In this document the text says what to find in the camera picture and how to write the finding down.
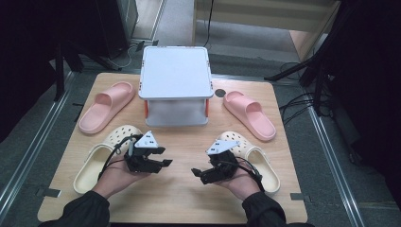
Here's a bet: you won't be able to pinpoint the black hanging cable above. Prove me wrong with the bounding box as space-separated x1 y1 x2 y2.
202 0 216 48

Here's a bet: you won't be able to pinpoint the cream perforated clog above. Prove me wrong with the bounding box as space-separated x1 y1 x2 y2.
73 124 144 195
216 131 281 194

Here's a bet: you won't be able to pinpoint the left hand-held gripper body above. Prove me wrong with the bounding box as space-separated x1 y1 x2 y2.
124 131 163 174

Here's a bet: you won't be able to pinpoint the light wooden furniture frame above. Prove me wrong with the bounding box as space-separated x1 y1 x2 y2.
192 0 341 62

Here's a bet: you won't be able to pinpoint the white shoe rack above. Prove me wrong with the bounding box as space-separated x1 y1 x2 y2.
137 45 215 128

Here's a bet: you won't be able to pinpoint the black tripod stand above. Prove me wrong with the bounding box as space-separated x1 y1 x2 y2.
264 46 335 116

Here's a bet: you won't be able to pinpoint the black metal stand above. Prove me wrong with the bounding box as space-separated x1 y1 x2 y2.
53 41 121 102

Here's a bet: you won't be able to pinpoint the white floor cable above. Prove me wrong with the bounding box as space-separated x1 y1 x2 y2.
108 44 143 71

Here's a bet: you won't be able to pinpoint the left hand-held gripper black cable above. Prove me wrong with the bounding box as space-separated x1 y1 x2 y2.
97 134 143 181

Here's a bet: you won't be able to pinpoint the person's left hand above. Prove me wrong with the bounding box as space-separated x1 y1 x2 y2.
92 150 152 200

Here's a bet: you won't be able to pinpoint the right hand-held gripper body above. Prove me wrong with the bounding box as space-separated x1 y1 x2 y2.
201 139 240 185

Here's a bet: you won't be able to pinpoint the hand-held gripper black cable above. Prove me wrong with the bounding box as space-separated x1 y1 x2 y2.
97 134 143 181
220 155 266 193

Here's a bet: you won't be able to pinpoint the black floor cables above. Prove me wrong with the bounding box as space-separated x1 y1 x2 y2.
278 61 332 126

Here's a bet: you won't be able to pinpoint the person's right hand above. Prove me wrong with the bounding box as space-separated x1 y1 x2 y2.
214 166 261 201

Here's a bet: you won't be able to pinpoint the dark cabinet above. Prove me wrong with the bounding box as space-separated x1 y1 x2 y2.
94 0 140 60

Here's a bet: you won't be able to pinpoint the small black plug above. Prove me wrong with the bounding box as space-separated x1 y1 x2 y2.
135 39 160 53

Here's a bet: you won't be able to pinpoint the pink slide slipper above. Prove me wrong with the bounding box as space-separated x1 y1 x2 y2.
222 90 277 142
78 81 136 135

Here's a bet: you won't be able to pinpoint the right hand-held gripper black cable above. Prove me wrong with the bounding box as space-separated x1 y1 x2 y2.
220 155 266 193

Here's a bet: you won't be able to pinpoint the metal floor rail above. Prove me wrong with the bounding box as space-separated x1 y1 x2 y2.
304 91 367 227
0 72 75 221

